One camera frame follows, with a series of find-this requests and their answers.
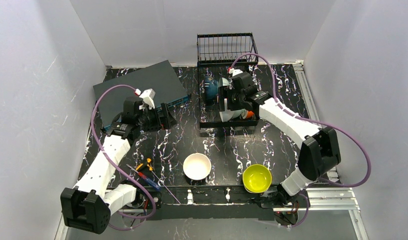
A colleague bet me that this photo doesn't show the black wire dish rack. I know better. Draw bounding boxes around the black wire dish rack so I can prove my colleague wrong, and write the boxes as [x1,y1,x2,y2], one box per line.
[196,32,259,137]

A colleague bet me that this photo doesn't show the blue floral white bowl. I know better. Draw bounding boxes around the blue floral white bowl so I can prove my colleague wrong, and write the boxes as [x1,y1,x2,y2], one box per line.
[244,70,253,81]

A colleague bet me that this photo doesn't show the celadon green bowl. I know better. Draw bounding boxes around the celadon green bowl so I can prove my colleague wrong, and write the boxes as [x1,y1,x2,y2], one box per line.
[219,98,248,122]

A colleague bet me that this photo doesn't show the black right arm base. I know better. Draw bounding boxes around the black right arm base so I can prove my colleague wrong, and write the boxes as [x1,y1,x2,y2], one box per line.
[248,184,310,228]

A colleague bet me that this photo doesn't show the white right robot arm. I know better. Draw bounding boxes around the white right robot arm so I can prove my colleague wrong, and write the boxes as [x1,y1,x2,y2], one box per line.
[218,68,341,197]

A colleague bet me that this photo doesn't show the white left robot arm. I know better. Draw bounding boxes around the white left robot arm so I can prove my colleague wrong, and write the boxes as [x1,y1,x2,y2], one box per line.
[60,97,177,234]

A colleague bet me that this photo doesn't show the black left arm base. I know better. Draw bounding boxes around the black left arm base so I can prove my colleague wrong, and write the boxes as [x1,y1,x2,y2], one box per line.
[112,188,162,226]

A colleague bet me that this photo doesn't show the red blue screwdriver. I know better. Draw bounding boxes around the red blue screwdriver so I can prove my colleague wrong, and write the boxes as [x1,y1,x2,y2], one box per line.
[127,165,161,191]

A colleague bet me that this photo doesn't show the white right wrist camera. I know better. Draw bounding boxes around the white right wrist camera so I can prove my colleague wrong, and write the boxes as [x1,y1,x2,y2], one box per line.
[228,67,243,78]

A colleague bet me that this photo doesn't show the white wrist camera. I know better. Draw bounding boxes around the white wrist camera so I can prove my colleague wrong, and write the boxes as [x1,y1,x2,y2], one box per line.
[135,88,155,110]
[228,67,243,78]

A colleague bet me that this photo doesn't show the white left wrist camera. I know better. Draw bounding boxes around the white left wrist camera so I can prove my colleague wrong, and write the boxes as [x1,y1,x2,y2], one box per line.
[135,88,155,110]

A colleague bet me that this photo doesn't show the orange handled pliers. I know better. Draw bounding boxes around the orange handled pliers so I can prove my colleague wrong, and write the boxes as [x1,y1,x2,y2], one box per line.
[135,158,153,172]

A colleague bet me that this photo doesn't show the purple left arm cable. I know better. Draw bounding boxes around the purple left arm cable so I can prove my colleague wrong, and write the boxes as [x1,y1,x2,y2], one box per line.
[90,84,157,231]

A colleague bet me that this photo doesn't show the grey blue network switch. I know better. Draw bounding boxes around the grey blue network switch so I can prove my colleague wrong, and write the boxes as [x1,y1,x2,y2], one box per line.
[92,59,192,132]

